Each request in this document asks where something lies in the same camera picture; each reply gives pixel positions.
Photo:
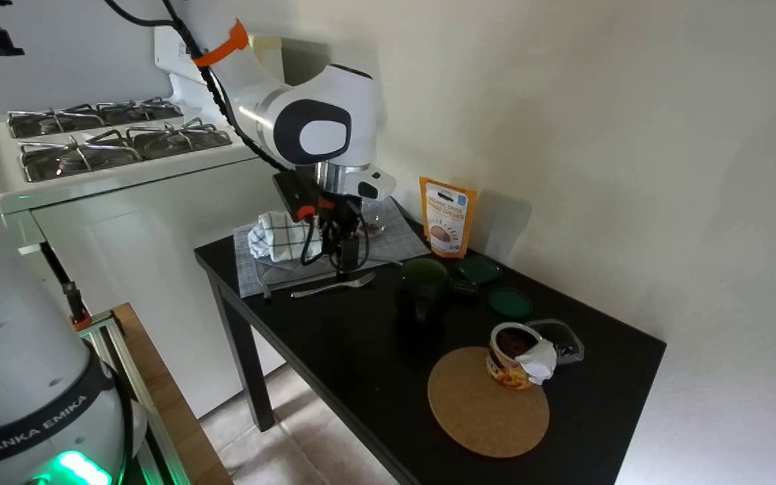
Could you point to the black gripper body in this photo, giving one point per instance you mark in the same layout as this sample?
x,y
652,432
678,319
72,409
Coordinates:
x,y
315,191

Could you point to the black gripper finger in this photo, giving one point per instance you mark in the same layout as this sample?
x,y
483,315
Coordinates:
x,y
355,242
334,246

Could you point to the round green plastic lid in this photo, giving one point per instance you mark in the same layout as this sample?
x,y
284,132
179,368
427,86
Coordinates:
x,y
509,303

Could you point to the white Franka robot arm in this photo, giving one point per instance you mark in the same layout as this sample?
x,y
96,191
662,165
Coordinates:
x,y
315,117

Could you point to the dark green mug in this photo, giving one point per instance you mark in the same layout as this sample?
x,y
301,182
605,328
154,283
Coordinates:
x,y
421,292

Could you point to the silver spoon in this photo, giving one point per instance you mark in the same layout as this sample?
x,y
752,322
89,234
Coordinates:
x,y
334,285

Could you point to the grey woven placemat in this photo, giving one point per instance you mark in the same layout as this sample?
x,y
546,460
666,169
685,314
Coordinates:
x,y
398,238

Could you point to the white checkered kitchen towel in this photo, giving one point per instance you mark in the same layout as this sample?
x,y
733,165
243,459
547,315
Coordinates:
x,y
282,238

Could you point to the black table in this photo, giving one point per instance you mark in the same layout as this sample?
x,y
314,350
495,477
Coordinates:
x,y
363,359

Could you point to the white stove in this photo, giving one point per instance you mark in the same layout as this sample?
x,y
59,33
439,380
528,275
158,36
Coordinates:
x,y
135,242

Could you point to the yellow labelled food cup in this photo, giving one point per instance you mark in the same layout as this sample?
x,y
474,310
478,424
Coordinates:
x,y
508,353

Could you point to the round cork mat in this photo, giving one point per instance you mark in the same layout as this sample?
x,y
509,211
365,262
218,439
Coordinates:
x,y
485,404

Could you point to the peeled white foil seal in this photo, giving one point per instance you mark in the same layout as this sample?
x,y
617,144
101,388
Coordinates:
x,y
539,359

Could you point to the clear plastic container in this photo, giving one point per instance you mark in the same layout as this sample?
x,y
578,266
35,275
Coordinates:
x,y
566,337

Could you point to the black red clamp rod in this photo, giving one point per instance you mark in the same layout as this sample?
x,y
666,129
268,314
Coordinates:
x,y
69,285

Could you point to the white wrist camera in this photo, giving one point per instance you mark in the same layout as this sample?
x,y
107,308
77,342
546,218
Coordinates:
x,y
376,186

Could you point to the wooden robot stand frame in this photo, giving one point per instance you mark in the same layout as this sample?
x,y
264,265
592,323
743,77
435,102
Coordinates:
x,y
159,393

